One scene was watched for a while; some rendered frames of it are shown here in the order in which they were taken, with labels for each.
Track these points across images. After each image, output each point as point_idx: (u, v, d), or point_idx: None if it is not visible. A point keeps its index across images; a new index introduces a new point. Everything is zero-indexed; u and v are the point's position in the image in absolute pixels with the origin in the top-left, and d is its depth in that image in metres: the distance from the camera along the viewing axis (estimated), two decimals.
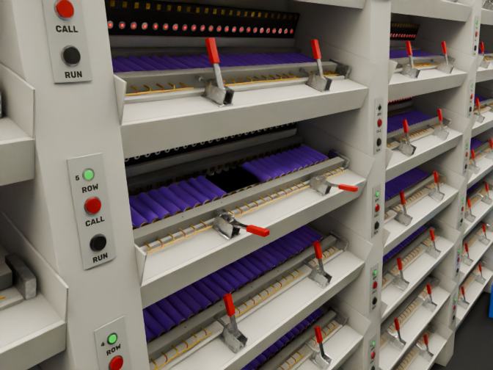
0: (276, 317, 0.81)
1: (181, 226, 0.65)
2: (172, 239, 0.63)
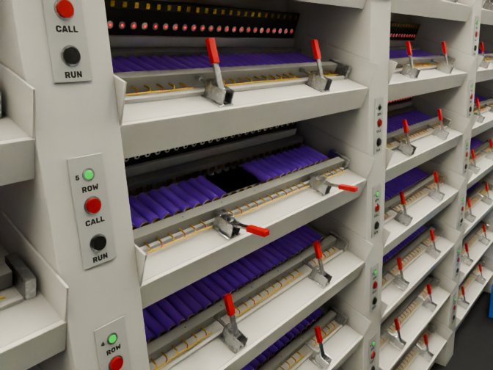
0: (276, 317, 0.81)
1: (181, 226, 0.65)
2: (172, 239, 0.63)
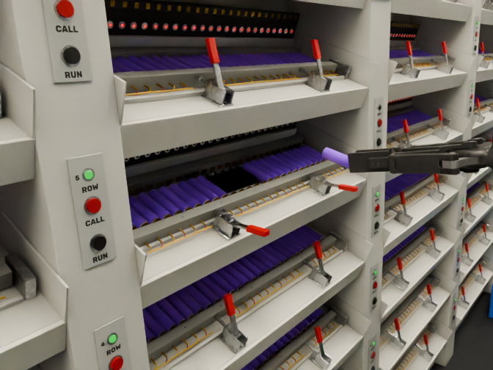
0: (276, 317, 0.81)
1: (181, 226, 0.65)
2: (172, 239, 0.63)
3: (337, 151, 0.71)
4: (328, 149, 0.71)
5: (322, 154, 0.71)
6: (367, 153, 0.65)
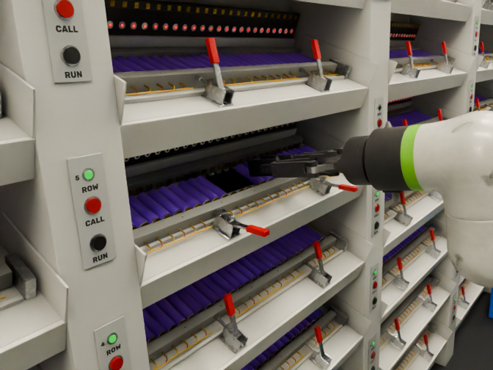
0: (276, 317, 0.81)
1: (181, 226, 0.65)
2: (172, 239, 0.63)
3: (243, 171, 0.84)
4: (237, 169, 0.84)
5: (236, 172, 0.86)
6: (261, 161, 0.78)
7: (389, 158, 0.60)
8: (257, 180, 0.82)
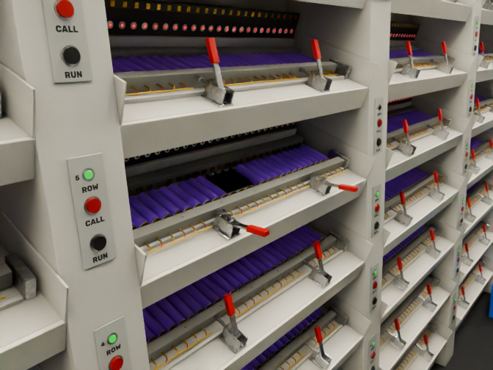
0: (276, 317, 0.81)
1: (181, 226, 0.65)
2: (172, 239, 0.63)
3: (243, 171, 0.84)
4: (237, 169, 0.84)
5: None
6: None
7: None
8: (258, 180, 0.82)
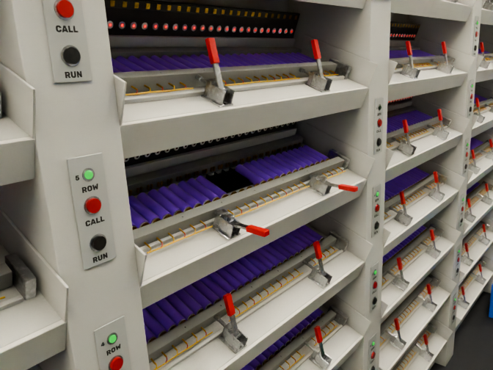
0: (276, 317, 0.81)
1: (181, 226, 0.65)
2: (172, 239, 0.63)
3: (243, 171, 0.84)
4: (237, 169, 0.84)
5: None
6: None
7: None
8: (258, 180, 0.82)
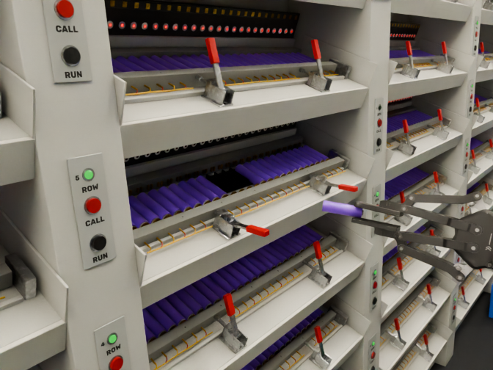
0: (276, 317, 0.81)
1: (181, 226, 0.65)
2: (172, 239, 0.63)
3: (243, 171, 0.84)
4: (237, 169, 0.84)
5: None
6: (380, 205, 0.70)
7: None
8: (258, 180, 0.82)
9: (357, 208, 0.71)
